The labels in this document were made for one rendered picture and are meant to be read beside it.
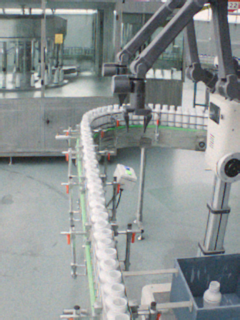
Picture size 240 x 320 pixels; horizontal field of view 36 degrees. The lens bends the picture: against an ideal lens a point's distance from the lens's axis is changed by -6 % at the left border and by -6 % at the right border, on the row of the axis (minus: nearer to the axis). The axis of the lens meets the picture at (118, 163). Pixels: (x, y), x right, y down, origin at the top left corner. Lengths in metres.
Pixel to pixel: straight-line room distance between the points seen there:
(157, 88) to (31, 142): 2.81
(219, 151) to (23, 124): 3.45
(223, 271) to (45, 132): 3.66
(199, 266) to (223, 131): 0.61
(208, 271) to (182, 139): 1.77
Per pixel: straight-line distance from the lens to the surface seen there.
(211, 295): 1.51
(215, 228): 2.03
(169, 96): 6.96
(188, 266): 1.57
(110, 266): 1.09
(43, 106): 4.84
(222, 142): 1.79
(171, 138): 3.21
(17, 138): 4.97
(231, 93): 1.54
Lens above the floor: 1.80
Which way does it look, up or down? 20 degrees down
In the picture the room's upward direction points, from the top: 2 degrees clockwise
